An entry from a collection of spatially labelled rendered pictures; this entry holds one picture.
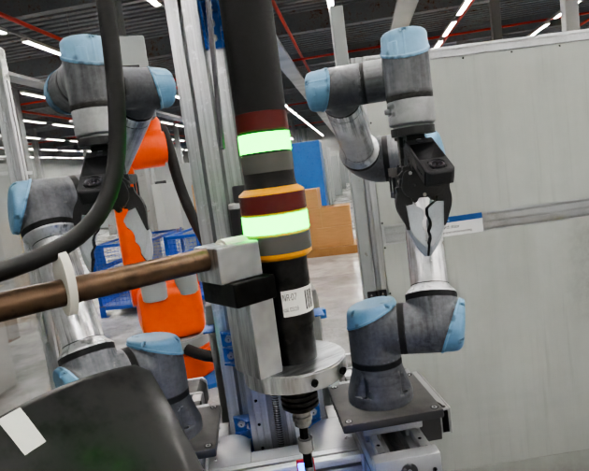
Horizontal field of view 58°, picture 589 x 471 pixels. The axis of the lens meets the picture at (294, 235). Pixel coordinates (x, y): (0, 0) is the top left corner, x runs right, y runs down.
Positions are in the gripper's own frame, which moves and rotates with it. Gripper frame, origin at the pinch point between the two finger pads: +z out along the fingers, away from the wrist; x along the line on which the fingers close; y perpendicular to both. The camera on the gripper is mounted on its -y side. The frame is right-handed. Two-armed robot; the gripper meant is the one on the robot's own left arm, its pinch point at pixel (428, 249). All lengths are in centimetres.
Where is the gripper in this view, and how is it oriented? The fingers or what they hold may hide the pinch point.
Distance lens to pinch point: 89.9
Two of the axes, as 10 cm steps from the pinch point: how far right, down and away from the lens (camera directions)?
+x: -9.9, 1.3, -0.6
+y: -0.8, -1.0, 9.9
